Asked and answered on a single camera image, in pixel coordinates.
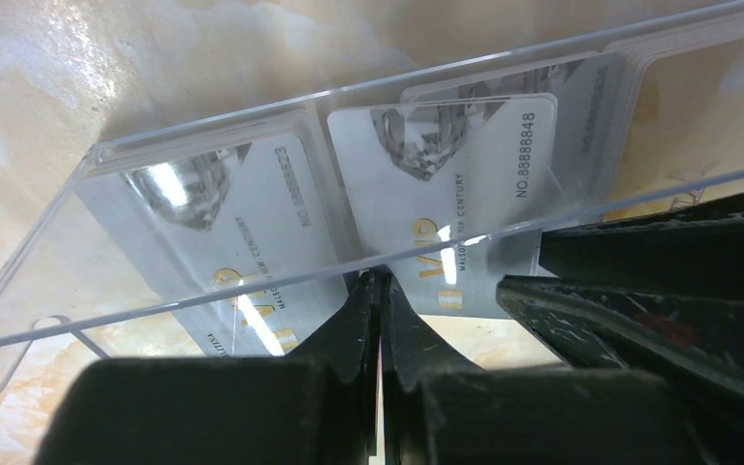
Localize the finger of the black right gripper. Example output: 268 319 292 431
497 192 744 464

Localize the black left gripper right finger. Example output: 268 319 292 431
381 273 703 464

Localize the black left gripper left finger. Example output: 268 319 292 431
35 272 378 464

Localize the clear plastic card box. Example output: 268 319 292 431
0 1 744 393

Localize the yellow card stack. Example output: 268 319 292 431
604 9 744 221

